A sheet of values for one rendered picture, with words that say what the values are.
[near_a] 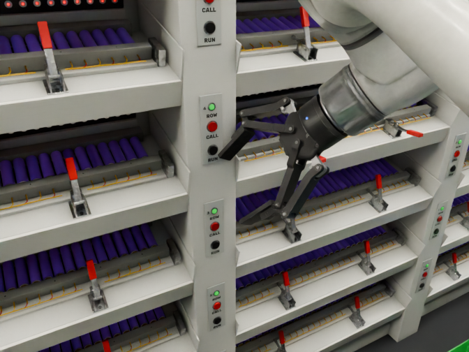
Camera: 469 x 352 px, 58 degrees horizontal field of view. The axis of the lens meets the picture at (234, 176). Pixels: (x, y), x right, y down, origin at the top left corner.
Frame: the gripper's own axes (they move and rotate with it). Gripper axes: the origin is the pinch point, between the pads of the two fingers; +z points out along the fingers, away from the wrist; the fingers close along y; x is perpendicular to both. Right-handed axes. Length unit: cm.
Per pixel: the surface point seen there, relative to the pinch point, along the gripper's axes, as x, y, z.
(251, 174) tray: -8.4, 4.2, 1.4
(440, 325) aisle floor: -107, -35, 12
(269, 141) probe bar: -13.5, 10.6, -2.3
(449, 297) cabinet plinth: -118, -27, 7
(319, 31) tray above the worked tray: -14.0, 24.0, -21.4
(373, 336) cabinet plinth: -86, -30, 27
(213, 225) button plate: -4.2, -2.2, 10.7
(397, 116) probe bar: -44, 13, -21
